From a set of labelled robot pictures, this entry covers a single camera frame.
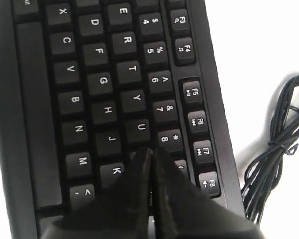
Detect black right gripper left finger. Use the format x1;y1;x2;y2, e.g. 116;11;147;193
42;147;153;239

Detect black Acer keyboard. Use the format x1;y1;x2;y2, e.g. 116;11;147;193
0;0;244;239

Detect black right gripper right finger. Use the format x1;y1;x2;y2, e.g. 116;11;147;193
153;147;262;239

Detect black keyboard USB cable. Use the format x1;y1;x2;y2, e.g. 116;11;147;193
240;72;299;225

